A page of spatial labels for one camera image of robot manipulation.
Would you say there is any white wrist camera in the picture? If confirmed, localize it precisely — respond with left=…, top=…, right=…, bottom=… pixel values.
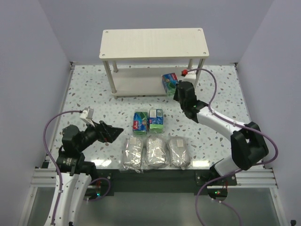
left=79, top=107, right=94, bottom=126
left=179, top=69, right=196, bottom=84

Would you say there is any silver scourer pack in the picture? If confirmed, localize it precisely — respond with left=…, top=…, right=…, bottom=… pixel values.
left=121, top=136, right=144, bottom=173
left=144, top=136, right=167, bottom=168
left=167, top=136, right=191, bottom=170

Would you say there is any green sponge pack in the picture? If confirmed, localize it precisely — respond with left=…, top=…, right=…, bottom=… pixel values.
left=162, top=73, right=178, bottom=96
left=132, top=109, right=149, bottom=135
left=149, top=109, right=164, bottom=133

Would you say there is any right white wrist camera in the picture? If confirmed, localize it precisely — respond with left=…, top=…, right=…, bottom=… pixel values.
left=179, top=69, right=196, bottom=84

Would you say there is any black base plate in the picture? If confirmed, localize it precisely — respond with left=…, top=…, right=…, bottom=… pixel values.
left=82, top=167, right=238, bottom=198

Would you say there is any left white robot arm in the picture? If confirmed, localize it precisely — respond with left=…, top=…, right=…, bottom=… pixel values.
left=45, top=121, right=123, bottom=226

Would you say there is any white two-tier shelf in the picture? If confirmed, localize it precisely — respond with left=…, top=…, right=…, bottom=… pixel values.
left=99, top=28, right=209, bottom=98

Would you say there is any aluminium frame rail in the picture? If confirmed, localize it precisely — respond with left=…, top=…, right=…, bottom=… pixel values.
left=30, top=168, right=277, bottom=188

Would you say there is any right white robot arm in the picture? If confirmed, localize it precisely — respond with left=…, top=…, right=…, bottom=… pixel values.
left=174, top=81, right=269, bottom=178

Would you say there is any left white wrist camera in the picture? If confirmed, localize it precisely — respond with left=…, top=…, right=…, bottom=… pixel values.
left=79, top=107, right=94, bottom=126

